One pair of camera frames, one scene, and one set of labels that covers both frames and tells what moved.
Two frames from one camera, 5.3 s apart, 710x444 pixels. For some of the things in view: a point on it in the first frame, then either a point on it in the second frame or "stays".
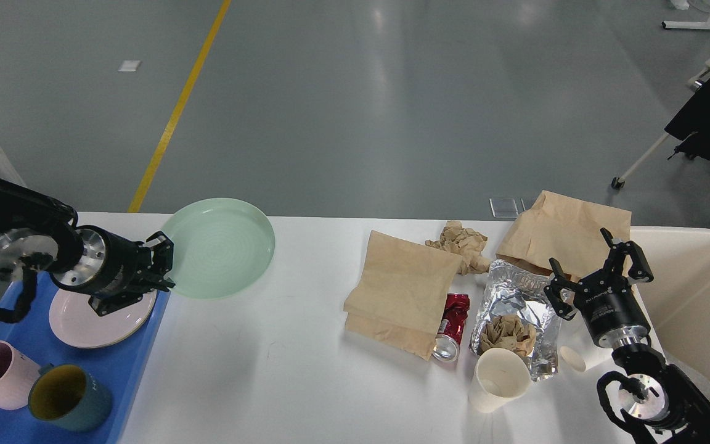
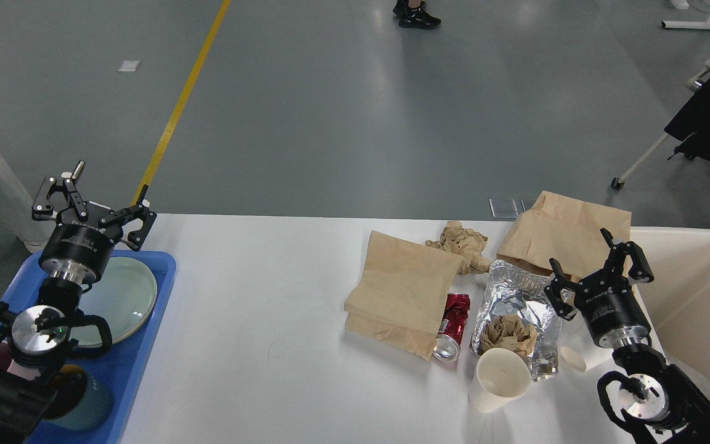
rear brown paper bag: x=567 y=229 stays
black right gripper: x=606 y=300 stays
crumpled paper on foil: x=508 y=332 stays
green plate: x=222 y=247 -> x=126 y=296
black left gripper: x=116 y=272 -> x=77 y=250
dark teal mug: x=67 y=396 stays
